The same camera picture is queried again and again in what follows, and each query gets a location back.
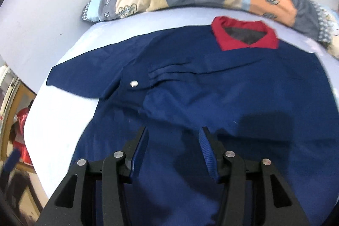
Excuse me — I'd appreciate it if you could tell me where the wooden frame furniture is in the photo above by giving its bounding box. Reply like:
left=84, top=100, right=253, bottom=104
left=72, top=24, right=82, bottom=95
left=1, top=78, right=36, bottom=162

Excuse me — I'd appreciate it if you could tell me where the light blue bed sheet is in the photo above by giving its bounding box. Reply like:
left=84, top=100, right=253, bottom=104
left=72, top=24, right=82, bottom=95
left=25, top=7, right=338, bottom=197

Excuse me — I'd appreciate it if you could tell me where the navy blue garment red collar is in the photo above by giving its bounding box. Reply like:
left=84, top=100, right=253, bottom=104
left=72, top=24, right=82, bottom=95
left=47, top=17, right=338, bottom=225

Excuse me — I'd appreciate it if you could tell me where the red bag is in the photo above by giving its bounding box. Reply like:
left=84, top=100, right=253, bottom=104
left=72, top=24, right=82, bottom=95
left=13, top=107, right=32, bottom=165

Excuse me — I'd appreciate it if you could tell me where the long patchwork bolster pillow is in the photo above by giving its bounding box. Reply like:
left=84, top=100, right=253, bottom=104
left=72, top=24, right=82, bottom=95
left=82, top=0, right=338, bottom=48

